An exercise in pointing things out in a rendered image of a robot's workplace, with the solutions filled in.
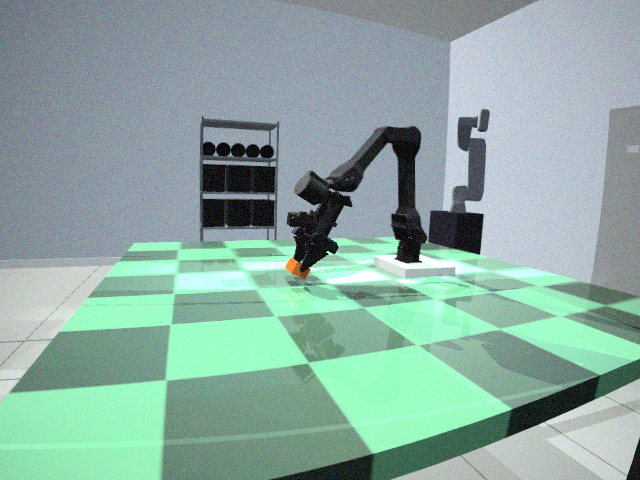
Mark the orange block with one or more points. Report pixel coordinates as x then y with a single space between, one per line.
293 267

